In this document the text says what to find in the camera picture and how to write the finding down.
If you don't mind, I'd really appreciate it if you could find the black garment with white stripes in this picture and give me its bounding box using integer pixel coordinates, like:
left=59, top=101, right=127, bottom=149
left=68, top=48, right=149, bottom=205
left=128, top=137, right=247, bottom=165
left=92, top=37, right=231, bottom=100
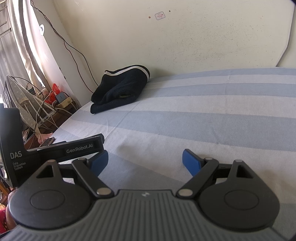
left=90, top=65, right=150, bottom=114

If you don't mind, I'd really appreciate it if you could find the person's left hand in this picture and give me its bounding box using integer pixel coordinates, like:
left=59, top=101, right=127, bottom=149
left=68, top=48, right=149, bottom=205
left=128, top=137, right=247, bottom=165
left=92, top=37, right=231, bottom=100
left=4, top=188, right=19, bottom=231

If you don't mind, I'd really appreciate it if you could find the dark phone on floor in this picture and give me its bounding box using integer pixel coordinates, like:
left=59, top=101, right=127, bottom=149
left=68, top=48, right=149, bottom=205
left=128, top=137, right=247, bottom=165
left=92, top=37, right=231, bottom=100
left=40, top=137, right=55, bottom=147

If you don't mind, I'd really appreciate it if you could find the folded ironing board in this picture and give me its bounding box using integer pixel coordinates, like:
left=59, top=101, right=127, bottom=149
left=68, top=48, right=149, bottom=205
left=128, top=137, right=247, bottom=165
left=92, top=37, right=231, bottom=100
left=5, top=75, right=56, bottom=130

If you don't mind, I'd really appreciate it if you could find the red plastic bag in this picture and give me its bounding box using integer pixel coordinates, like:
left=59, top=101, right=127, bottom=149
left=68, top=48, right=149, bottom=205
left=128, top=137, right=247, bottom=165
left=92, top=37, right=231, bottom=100
left=45, top=83, right=61, bottom=104

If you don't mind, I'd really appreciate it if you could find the grey power adapter box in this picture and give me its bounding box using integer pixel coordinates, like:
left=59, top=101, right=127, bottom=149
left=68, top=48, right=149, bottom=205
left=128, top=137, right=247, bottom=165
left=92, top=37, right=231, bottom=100
left=56, top=92, right=67, bottom=103

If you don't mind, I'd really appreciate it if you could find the beige curtain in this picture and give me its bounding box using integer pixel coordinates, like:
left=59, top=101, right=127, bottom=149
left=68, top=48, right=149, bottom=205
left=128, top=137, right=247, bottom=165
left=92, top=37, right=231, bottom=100
left=1, top=1, right=51, bottom=92

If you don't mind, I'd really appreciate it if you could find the white wall sticker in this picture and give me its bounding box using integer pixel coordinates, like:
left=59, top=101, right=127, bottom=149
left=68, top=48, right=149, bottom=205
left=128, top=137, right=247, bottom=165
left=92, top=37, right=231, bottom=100
left=154, top=11, right=166, bottom=21

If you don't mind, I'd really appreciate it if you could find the grey wall cable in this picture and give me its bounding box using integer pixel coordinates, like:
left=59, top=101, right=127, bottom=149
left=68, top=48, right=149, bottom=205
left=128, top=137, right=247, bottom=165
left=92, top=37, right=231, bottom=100
left=275, top=0, right=296, bottom=68

